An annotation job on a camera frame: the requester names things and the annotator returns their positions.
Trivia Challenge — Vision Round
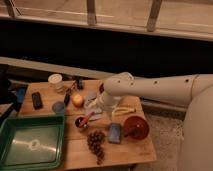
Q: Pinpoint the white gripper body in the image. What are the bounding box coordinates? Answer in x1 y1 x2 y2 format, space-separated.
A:
96 92 121 111

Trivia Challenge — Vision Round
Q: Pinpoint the red chili pepper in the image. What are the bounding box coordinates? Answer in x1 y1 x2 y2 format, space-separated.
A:
79 112 94 127

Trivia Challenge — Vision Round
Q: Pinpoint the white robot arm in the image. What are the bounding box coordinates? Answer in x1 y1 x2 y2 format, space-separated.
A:
97 72 213 171

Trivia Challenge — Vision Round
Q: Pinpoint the purple eggplant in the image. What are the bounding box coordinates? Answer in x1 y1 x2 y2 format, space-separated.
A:
99 83 104 93

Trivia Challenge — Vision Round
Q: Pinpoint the grey blue cloth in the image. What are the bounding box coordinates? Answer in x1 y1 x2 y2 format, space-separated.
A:
84 91 102 121

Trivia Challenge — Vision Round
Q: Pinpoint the blue sponge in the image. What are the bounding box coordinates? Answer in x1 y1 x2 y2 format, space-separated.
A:
108 123 121 144

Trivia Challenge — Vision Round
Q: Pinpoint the red yellow apple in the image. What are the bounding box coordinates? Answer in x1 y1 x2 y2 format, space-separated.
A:
71 94 84 107

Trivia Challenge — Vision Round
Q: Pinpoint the small black object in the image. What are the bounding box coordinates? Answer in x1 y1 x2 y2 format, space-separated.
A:
75 78 84 90

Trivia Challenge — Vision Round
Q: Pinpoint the small dark cup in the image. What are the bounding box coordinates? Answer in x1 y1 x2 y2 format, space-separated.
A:
75 117 88 130

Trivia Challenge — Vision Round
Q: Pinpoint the orange bowl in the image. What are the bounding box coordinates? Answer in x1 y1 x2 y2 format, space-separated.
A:
123 116 149 140

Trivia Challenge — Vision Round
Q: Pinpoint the bunch of purple grapes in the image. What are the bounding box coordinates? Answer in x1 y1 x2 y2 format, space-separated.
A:
87 131 105 165

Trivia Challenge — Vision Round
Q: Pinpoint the dark utensil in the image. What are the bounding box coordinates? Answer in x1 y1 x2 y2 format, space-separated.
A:
64 82 75 106

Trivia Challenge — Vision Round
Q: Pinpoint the blue round lid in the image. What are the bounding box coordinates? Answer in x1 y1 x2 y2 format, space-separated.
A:
52 101 66 114

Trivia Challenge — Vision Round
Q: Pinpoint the white cup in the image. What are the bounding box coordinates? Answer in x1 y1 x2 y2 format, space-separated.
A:
48 74 63 92

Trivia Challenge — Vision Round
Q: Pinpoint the black rectangular block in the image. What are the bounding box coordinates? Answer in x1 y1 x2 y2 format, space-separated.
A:
32 92 43 110

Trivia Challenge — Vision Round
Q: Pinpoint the green plastic tray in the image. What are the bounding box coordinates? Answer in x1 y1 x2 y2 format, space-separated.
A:
0 115 65 171

